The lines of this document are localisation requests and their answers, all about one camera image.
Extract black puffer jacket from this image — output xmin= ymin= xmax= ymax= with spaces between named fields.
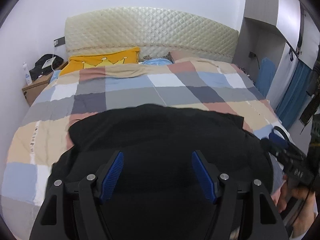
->
xmin=48 ymin=105 xmax=273 ymax=239

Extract person's right hand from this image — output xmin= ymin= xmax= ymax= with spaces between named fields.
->
xmin=271 ymin=174 xmax=316 ymax=235

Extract blue curtain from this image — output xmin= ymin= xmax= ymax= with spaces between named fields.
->
xmin=276 ymin=60 xmax=311 ymax=130

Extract plaid patchwork duvet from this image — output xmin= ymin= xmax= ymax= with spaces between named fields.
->
xmin=0 ymin=56 xmax=291 ymax=207

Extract wooden nightstand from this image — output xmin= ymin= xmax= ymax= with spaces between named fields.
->
xmin=22 ymin=72 xmax=54 ymax=106

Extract grey white wardrobe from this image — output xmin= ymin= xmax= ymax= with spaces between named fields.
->
xmin=233 ymin=0 xmax=319 ymax=109

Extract white spray bottle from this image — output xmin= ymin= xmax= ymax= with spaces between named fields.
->
xmin=23 ymin=62 xmax=33 ymax=86

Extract black bag on nightstand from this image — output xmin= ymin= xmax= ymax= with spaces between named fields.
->
xmin=30 ymin=54 xmax=63 ymax=81

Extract white tablet device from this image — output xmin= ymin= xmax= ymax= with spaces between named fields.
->
xmin=42 ymin=56 xmax=56 ymax=69

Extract light blue cloth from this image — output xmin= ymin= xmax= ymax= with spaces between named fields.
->
xmin=140 ymin=58 xmax=172 ymax=66

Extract yellow pillow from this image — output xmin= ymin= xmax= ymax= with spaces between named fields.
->
xmin=60 ymin=47 xmax=140 ymax=76

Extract cream quilted headboard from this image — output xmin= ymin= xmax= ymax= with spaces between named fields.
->
xmin=65 ymin=7 xmax=239 ymax=62

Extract black wall plug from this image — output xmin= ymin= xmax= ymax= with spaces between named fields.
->
xmin=248 ymin=51 xmax=257 ymax=59

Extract white charging cable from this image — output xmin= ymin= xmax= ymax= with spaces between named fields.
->
xmin=51 ymin=45 xmax=57 ymax=73

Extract grey wall socket plate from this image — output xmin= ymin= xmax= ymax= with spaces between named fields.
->
xmin=54 ymin=36 xmax=66 ymax=47

